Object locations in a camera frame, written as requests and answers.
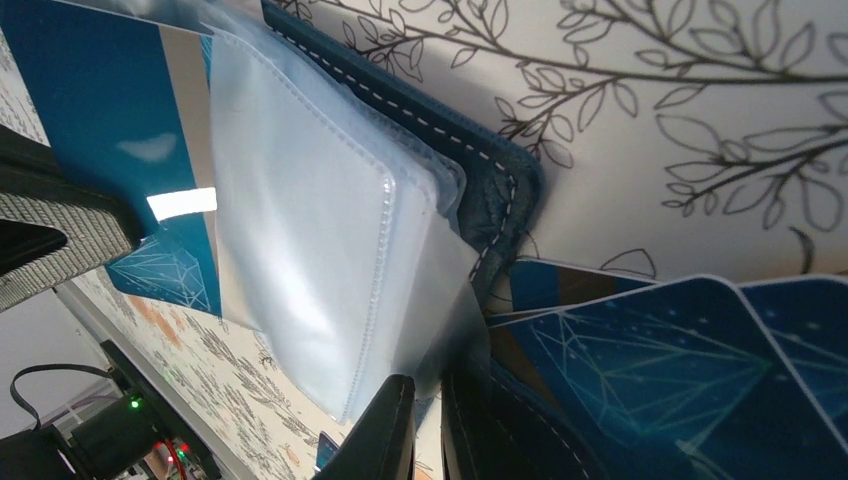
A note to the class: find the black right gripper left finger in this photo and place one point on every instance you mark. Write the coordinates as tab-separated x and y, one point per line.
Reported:
380	446

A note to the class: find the blue card with silver stripe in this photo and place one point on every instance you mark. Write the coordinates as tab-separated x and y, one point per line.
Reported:
682	380

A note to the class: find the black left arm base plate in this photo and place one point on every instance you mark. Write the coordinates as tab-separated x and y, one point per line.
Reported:
114	439

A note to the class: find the red card with black stripe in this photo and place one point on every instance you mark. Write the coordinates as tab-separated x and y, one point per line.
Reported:
537	285

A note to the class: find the floral patterned table mat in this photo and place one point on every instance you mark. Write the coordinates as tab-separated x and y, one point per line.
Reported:
710	134

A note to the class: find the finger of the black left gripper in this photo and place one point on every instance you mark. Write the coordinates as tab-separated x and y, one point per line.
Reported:
51	229

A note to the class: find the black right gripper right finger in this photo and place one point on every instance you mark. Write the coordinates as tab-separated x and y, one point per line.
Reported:
507	431

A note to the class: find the blue denim card holder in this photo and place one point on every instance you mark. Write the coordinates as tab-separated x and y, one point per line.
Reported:
359	224

